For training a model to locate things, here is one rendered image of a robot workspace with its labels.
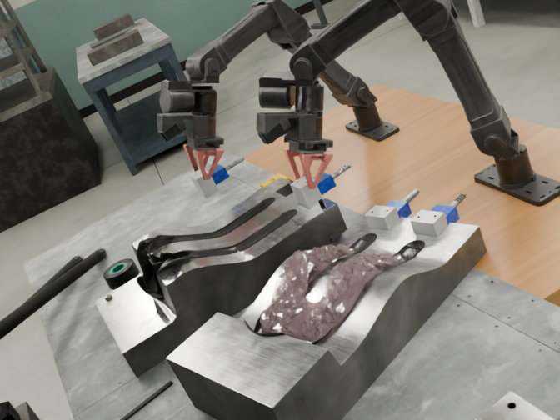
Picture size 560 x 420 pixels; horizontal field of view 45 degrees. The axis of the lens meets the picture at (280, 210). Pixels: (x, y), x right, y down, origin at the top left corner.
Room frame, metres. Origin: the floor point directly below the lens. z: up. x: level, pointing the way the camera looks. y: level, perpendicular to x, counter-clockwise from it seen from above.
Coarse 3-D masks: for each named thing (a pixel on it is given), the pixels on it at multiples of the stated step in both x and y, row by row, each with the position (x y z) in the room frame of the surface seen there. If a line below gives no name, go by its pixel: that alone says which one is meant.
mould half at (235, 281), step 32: (256, 192) 1.43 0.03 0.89; (224, 224) 1.36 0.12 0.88; (256, 224) 1.29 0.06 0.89; (288, 224) 1.22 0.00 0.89; (320, 224) 1.20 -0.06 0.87; (224, 256) 1.18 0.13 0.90; (256, 256) 1.16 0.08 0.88; (288, 256) 1.17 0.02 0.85; (128, 288) 1.30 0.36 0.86; (192, 288) 1.12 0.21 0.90; (224, 288) 1.13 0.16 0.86; (256, 288) 1.15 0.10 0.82; (128, 320) 1.17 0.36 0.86; (160, 320) 1.12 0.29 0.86; (192, 320) 1.11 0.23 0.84; (128, 352) 1.07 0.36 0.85; (160, 352) 1.08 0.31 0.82
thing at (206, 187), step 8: (240, 160) 1.54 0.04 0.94; (216, 168) 1.53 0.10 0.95; (224, 168) 1.51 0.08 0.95; (192, 176) 1.52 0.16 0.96; (200, 176) 1.49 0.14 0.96; (216, 176) 1.50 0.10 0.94; (224, 176) 1.51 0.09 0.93; (200, 184) 1.49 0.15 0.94; (208, 184) 1.49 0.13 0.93; (216, 184) 1.50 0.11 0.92; (200, 192) 1.52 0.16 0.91; (208, 192) 1.49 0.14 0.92
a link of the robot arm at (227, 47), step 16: (272, 0) 1.62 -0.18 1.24; (256, 16) 1.61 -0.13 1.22; (272, 16) 1.62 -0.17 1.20; (288, 16) 1.62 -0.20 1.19; (224, 32) 1.60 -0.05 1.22; (240, 32) 1.59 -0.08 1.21; (256, 32) 1.60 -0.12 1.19; (288, 32) 1.62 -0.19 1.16; (304, 32) 1.64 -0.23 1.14; (208, 48) 1.55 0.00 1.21; (224, 48) 1.55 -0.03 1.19; (240, 48) 1.58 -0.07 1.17; (192, 64) 1.54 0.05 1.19; (224, 64) 1.54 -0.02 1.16
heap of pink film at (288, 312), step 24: (288, 264) 1.02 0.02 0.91; (312, 264) 0.99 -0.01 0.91; (360, 264) 0.92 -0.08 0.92; (384, 264) 0.93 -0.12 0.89; (288, 288) 0.97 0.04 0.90; (336, 288) 0.91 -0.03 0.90; (360, 288) 0.88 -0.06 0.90; (264, 312) 0.94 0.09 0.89; (288, 312) 0.91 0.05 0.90; (312, 312) 0.88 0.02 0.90; (336, 312) 0.86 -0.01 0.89; (312, 336) 0.85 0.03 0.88
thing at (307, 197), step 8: (344, 168) 1.30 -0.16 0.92; (304, 176) 1.30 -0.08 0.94; (328, 176) 1.27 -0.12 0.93; (336, 176) 1.29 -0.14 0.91; (296, 184) 1.27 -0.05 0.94; (304, 184) 1.25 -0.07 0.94; (320, 184) 1.26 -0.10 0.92; (328, 184) 1.26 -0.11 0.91; (296, 192) 1.28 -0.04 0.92; (304, 192) 1.25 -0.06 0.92; (312, 192) 1.25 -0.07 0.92; (320, 192) 1.25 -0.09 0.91; (304, 200) 1.25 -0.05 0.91; (312, 200) 1.25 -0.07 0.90
